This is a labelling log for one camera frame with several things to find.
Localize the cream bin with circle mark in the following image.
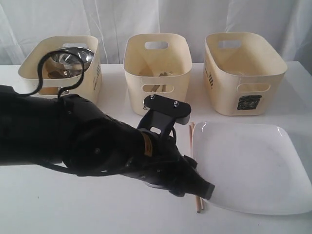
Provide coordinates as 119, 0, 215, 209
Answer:
19, 35, 102, 103

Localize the steel table knife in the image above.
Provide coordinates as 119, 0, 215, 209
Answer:
143, 84, 160, 93

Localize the steel mug front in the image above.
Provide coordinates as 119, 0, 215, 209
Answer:
48, 69, 81, 79

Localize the wooden chopstick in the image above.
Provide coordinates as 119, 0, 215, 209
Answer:
188, 124, 202, 214
190, 122, 205, 213

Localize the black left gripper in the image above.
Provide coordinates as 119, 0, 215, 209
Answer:
124, 129, 215, 199

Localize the cream bin with square mark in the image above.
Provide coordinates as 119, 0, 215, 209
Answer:
203, 32, 288, 116

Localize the cream bin with triangle mark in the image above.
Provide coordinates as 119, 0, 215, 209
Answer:
123, 33, 192, 116

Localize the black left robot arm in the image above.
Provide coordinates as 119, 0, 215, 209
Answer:
0, 85, 215, 199

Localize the white backdrop curtain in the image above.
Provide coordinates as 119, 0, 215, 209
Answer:
0, 0, 312, 70

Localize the black camera cable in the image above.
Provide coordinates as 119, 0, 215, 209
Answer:
18, 48, 86, 98

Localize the white square plate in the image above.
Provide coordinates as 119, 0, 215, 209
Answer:
192, 122, 312, 215

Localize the steel spoon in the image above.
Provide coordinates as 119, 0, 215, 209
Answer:
154, 72, 173, 77

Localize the stainless steel bowl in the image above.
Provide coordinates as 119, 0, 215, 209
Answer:
51, 47, 94, 70

